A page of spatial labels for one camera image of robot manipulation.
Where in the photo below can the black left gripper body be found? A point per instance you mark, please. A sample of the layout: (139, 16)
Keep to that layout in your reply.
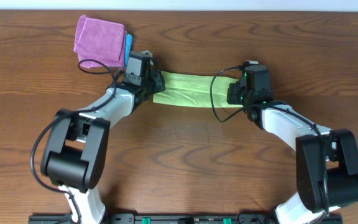
(153, 83)

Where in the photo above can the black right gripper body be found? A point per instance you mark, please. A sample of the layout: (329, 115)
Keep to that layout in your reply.
(237, 96)

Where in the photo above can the green microfiber cloth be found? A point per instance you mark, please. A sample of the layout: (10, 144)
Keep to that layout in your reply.
(194, 91)

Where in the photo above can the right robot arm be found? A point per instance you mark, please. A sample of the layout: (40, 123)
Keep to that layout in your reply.
(326, 159)

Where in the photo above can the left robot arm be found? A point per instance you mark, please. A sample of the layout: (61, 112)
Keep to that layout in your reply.
(75, 154)

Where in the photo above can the blue folded cloth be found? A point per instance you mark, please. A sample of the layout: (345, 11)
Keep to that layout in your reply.
(128, 45)

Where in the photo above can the purple folded microfiber cloth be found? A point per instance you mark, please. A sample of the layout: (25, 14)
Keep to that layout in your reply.
(98, 41)

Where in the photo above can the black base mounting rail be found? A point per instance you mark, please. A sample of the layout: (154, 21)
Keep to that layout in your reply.
(128, 218)

